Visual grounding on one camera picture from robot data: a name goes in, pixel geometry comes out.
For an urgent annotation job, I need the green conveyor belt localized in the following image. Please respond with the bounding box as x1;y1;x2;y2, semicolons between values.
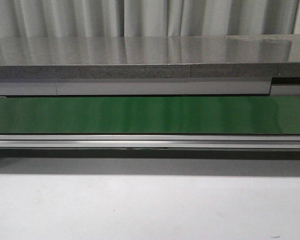
0;96;300;135

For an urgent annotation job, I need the grey stone counter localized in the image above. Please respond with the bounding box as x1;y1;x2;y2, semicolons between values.
0;34;300;97

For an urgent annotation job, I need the aluminium conveyor frame rail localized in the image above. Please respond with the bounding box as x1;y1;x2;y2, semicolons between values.
0;134;300;150

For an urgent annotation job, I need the white pleated curtain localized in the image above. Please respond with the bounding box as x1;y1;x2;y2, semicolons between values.
0;0;300;38

